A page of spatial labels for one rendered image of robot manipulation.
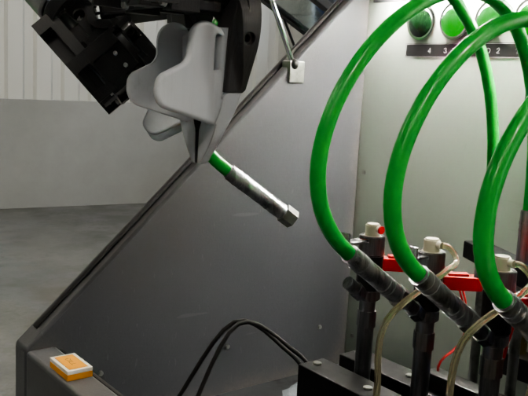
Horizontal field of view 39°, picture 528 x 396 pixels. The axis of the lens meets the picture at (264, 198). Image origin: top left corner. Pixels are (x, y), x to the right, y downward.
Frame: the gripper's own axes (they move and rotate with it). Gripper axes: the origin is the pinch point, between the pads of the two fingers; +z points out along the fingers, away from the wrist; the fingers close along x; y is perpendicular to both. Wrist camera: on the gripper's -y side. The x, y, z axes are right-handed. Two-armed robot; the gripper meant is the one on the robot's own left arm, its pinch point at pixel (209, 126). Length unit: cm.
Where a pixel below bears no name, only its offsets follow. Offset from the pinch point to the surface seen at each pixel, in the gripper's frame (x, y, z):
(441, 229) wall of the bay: -26.6, -17.7, 29.5
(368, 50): 17.6, -12.6, 6.2
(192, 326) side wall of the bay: -27.4, 17.9, 16.1
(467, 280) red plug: 7.3, -8.1, 28.7
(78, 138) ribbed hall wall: -640, 40, -156
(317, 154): 18.2, -3.4, 9.9
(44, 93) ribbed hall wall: -618, 35, -202
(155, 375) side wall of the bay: -25.6, 25.8, 17.6
